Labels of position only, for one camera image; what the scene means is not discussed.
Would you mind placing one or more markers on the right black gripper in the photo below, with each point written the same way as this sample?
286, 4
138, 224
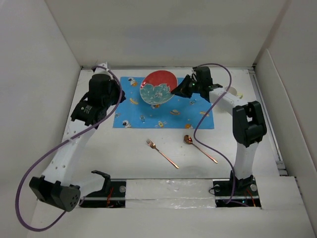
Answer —
181, 89

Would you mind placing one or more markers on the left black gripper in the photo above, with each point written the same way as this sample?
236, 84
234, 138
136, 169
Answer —
115, 85

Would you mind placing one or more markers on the light green mug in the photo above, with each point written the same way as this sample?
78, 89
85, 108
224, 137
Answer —
234, 92

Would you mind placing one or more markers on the blue space print cloth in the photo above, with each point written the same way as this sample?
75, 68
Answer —
177, 113

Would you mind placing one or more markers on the red teal floral plate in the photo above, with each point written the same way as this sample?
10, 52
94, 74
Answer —
156, 87

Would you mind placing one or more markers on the rose gold fork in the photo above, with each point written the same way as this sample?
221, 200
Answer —
153, 146

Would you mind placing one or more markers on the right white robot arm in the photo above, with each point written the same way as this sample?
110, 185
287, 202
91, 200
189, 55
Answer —
248, 123

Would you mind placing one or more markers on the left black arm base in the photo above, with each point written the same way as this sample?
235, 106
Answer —
110, 196

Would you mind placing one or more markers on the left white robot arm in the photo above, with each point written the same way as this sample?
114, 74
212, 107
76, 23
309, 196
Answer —
55, 186

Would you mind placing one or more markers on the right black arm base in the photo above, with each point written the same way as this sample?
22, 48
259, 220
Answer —
235, 192

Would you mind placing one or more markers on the rose gold spoon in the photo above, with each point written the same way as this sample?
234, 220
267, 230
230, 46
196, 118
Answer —
188, 140

